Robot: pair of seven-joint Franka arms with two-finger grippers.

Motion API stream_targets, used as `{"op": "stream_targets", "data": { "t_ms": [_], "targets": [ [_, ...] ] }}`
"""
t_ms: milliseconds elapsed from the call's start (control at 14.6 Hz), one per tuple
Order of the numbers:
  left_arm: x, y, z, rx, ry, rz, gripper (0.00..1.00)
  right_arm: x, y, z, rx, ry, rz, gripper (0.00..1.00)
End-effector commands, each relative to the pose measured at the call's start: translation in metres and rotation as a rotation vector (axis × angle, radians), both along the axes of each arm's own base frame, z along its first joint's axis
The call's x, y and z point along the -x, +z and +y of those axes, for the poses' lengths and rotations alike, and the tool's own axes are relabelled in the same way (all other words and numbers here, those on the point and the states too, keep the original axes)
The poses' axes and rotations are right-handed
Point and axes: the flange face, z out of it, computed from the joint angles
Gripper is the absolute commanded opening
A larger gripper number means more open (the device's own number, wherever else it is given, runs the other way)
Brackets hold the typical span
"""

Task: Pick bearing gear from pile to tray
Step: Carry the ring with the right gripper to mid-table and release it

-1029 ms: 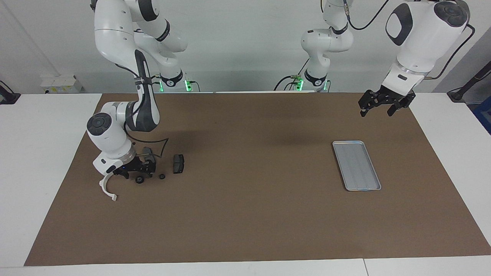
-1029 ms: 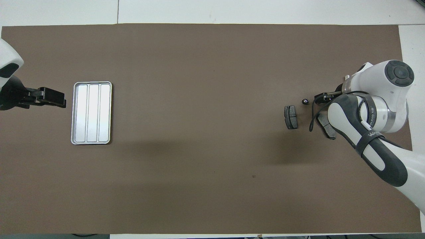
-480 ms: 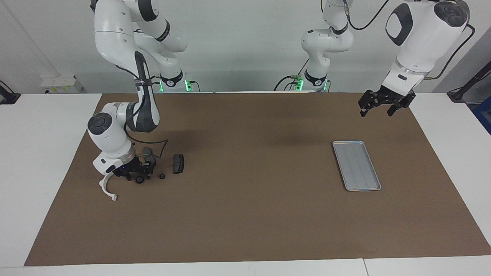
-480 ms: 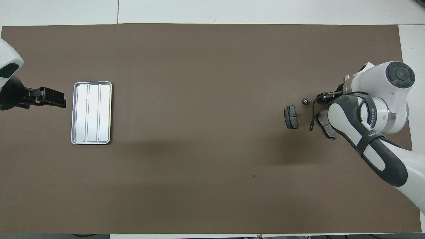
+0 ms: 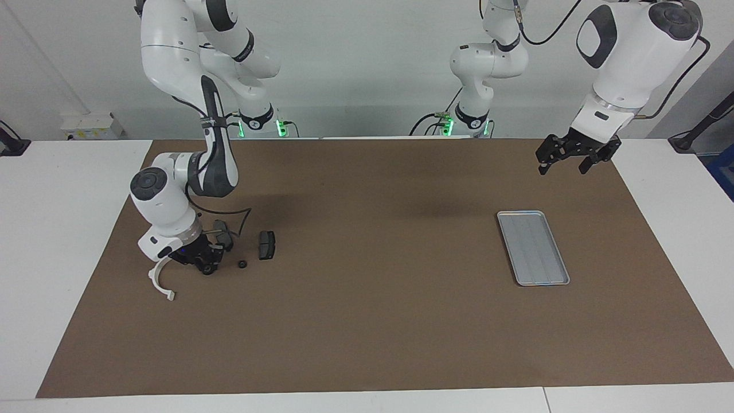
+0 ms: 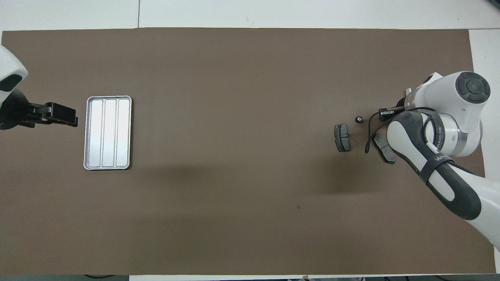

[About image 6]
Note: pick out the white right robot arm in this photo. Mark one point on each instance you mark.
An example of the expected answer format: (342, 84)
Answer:
(449, 136)

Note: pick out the brown paper table mat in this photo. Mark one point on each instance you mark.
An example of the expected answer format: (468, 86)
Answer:
(234, 156)

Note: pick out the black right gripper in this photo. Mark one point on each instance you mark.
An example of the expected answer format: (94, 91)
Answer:
(401, 104)

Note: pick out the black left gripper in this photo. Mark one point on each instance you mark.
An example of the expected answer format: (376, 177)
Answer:
(19, 113)

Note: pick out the silver metal tray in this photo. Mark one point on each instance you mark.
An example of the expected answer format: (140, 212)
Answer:
(107, 132)

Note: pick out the long curved grey brake pad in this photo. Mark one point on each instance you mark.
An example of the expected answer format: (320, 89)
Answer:
(386, 154)

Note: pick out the short rectangular grey brake pad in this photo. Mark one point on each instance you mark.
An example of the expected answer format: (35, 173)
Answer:
(342, 137)

